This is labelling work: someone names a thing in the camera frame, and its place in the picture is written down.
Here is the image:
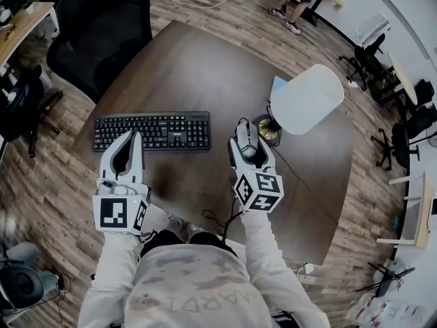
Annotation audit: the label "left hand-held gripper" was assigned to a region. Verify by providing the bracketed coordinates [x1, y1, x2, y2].
[91, 130, 151, 236]

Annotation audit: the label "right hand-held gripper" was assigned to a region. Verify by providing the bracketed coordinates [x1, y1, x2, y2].
[227, 137, 285, 214]

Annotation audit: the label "grey computer mouse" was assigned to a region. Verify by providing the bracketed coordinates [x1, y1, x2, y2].
[234, 120, 262, 162]

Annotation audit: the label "black keyboard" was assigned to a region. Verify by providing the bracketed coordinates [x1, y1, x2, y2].
[91, 111, 212, 153]

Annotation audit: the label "person's left forearm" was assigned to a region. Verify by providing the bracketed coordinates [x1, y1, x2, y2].
[77, 232, 144, 328]

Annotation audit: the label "person's right forearm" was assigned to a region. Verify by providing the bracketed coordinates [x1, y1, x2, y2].
[238, 210, 330, 328]

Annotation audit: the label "person's left shoe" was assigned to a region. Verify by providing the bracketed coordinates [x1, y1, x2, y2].
[167, 215, 188, 238]

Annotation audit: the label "blue notebook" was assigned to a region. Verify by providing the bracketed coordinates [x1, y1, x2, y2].
[271, 75, 291, 97]

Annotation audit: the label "person's left leg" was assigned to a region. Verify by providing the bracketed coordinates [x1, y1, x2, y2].
[139, 230, 187, 259]

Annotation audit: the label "person's leg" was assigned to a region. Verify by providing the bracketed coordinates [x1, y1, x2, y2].
[139, 230, 187, 259]
[189, 231, 238, 256]

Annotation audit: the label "white shade table lamp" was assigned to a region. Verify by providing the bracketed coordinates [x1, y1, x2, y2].
[252, 64, 345, 148]

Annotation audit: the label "person's right leg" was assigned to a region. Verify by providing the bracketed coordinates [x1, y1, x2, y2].
[189, 231, 238, 256]

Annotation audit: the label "black chair with bags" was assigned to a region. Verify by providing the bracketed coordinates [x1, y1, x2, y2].
[0, 65, 64, 159]

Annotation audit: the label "black mesh office chair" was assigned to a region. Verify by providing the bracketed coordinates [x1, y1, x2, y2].
[46, 0, 154, 104]

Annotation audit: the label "person's beige sweatshirt torso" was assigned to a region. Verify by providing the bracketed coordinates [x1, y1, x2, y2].
[122, 244, 274, 328]

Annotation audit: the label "black swivel chair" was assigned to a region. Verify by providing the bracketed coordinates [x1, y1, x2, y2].
[339, 32, 393, 92]
[371, 106, 437, 172]

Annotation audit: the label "grey round device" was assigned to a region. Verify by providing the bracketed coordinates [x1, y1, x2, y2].
[0, 243, 59, 319]

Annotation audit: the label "white round table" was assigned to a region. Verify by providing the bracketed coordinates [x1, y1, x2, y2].
[388, 51, 419, 105]

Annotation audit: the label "light wooden desk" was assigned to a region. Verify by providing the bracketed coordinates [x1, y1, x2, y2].
[0, 1, 61, 71]

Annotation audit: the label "black router with antennas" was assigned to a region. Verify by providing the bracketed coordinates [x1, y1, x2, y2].
[354, 261, 416, 299]

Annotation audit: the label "white folded sheets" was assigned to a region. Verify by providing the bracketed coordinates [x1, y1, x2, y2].
[354, 12, 391, 46]

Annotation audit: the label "black backpack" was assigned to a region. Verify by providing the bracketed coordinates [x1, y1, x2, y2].
[408, 79, 437, 115]

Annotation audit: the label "pack of clear bottles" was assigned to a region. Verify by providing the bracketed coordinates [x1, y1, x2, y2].
[346, 292, 427, 328]

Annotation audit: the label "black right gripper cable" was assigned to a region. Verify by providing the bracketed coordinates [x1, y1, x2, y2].
[201, 196, 245, 244]

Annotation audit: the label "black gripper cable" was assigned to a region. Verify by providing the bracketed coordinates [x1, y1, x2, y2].
[201, 196, 245, 244]
[136, 229, 160, 245]

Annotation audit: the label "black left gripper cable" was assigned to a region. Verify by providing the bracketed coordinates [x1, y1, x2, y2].
[136, 229, 160, 245]

